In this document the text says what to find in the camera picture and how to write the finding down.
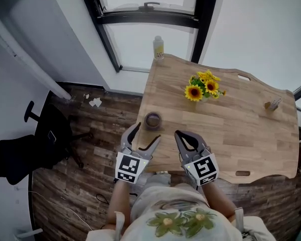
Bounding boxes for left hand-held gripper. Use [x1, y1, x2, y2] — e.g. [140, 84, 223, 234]
[114, 122, 162, 184]

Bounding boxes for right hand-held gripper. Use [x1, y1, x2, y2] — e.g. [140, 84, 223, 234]
[174, 130, 220, 187]

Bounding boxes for roll of tape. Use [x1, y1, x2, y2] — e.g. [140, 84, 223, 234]
[143, 111, 163, 131]

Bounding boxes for person's right forearm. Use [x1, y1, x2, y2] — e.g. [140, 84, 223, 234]
[202, 179, 238, 222]

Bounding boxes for person's left forearm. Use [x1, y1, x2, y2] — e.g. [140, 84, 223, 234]
[106, 179, 131, 226]

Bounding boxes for sunflower bouquet in vase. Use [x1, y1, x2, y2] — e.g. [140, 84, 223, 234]
[184, 69, 227, 103]

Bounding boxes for person's floral white shirt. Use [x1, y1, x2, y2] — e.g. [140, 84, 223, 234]
[86, 171, 276, 241]

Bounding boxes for small wooden holder with cards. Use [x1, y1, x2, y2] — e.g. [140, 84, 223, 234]
[264, 98, 283, 111]

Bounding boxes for clear plastic bottle yellow label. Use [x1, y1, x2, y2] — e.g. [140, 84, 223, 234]
[153, 35, 165, 60]

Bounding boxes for black office chair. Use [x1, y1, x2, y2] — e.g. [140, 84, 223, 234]
[0, 100, 94, 186]

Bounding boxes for white pipe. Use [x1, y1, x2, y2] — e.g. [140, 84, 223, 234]
[0, 13, 72, 100]

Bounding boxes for black cable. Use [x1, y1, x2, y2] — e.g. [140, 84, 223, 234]
[95, 193, 110, 206]

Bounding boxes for white cable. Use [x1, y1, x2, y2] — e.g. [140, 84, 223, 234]
[28, 190, 94, 232]

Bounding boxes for black window frame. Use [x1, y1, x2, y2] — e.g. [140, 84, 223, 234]
[77, 0, 220, 72]

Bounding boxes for black window handle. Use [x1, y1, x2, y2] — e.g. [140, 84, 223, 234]
[138, 2, 161, 12]

